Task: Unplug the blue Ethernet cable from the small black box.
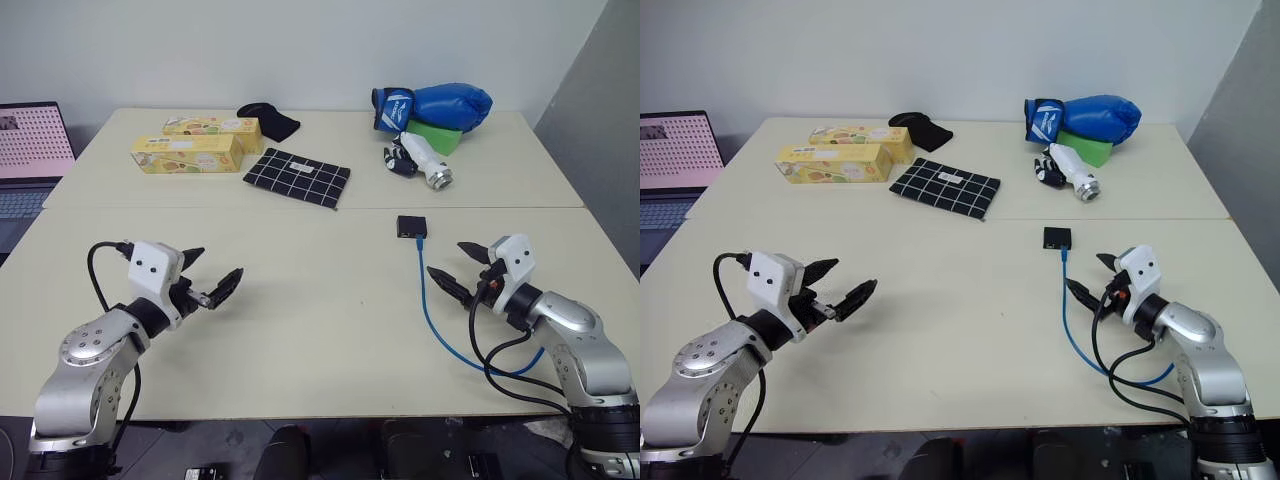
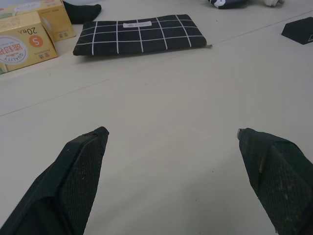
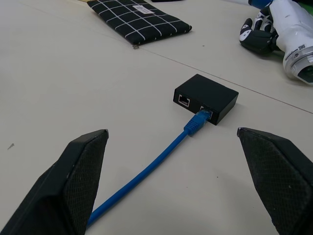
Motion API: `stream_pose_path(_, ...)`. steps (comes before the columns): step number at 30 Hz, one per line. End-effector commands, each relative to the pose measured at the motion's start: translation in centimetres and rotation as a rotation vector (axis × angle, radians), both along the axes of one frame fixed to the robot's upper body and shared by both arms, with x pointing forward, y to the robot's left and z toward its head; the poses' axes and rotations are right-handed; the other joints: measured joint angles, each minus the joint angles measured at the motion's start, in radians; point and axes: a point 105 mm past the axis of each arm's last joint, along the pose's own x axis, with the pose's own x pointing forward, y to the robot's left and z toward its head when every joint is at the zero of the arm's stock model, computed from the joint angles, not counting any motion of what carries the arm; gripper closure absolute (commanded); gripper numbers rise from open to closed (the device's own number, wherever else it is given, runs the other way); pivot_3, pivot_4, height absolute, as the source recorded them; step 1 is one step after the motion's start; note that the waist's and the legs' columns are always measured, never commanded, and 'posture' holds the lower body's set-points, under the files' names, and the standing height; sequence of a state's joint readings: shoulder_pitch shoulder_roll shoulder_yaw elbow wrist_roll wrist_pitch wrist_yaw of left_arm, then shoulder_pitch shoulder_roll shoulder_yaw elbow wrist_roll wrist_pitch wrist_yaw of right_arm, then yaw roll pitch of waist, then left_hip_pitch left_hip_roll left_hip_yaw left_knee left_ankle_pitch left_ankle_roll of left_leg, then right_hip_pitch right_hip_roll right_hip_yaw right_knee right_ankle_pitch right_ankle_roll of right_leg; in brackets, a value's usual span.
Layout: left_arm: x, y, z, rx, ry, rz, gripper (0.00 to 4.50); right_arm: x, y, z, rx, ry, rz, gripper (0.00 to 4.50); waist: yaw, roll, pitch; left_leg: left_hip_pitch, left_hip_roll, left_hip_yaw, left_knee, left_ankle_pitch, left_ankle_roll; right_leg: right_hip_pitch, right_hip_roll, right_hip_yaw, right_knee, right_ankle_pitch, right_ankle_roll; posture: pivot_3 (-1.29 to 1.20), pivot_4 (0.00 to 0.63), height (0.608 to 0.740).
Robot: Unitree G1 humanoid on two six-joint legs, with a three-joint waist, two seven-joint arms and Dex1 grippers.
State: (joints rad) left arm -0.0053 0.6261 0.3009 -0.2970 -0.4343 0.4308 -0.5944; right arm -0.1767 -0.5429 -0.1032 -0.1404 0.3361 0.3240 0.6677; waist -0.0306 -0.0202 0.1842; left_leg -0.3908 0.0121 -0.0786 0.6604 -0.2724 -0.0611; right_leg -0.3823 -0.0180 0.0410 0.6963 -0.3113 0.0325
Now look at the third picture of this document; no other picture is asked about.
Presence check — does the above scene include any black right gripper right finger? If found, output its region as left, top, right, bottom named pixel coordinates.
left=236, top=127, right=313, bottom=235

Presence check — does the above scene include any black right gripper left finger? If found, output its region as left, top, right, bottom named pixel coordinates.
left=0, top=129, right=110, bottom=235

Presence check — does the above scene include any small black network box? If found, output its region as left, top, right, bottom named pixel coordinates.
left=173, top=74, right=239, bottom=126

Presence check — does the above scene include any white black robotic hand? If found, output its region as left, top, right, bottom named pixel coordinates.
left=238, top=0, right=313, bottom=86

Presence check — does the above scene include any black white checked fabric pouch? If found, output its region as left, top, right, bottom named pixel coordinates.
left=87, top=0, right=193, bottom=46

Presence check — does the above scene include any blue Ethernet cable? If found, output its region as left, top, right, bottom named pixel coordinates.
left=87, top=109, right=213, bottom=228

